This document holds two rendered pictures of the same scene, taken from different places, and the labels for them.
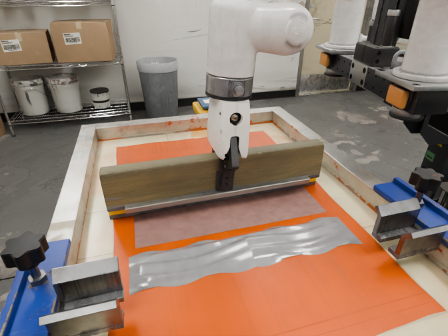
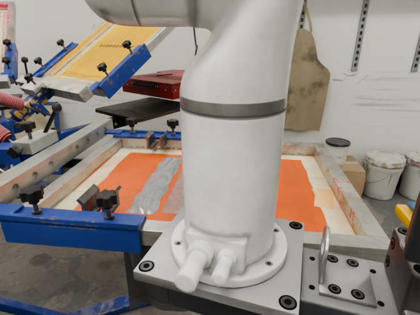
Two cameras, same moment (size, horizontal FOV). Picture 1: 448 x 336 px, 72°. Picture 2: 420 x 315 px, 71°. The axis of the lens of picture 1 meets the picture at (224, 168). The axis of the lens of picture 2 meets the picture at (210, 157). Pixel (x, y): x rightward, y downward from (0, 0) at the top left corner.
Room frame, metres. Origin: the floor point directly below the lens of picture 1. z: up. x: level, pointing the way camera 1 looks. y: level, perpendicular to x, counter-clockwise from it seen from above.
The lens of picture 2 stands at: (0.79, -0.70, 1.35)
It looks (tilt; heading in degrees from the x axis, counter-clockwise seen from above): 22 degrees down; 113
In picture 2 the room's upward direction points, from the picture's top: straight up
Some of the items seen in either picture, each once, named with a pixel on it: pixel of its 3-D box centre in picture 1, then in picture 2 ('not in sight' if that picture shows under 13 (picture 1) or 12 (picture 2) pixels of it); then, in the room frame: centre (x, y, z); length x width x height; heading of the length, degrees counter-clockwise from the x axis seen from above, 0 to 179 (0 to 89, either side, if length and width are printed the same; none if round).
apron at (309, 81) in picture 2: not in sight; (298, 71); (0.48, 2.03, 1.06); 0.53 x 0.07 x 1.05; 16
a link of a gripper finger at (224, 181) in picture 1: (227, 177); not in sight; (0.46, -0.01, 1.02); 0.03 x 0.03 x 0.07; 16
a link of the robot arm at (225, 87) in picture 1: (231, 84); not in sight; (0.48, -0.01, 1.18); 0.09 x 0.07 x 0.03; 16
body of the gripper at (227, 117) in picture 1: (226, 119); not in sight; (0.49, 0.00, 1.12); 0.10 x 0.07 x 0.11; 16
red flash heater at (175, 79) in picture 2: not in sight; (179, 82); (-0.19, 1.09, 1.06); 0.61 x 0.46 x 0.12; 76
